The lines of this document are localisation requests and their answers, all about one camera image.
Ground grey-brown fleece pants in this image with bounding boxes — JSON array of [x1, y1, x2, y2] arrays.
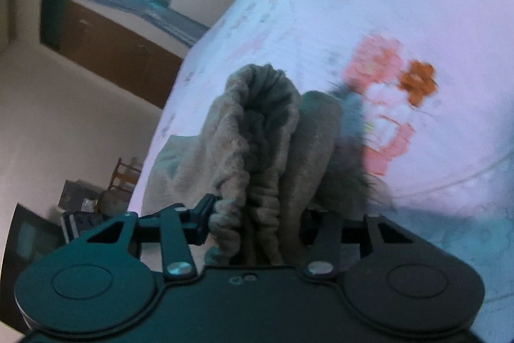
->
[[141, 64, 393, 266]]

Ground wooden chair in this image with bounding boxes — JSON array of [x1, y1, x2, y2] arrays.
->
[[106, 158, 141, 195]]

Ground dark cabinet with clutter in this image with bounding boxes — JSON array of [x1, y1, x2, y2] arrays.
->
[[58, 179, 133, 243]]

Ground brown wooden door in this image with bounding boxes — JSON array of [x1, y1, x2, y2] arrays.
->
[[39, 0, 182, 109]]

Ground pink floral bed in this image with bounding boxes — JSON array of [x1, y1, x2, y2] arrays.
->
[[143, 0, 513, 342]]

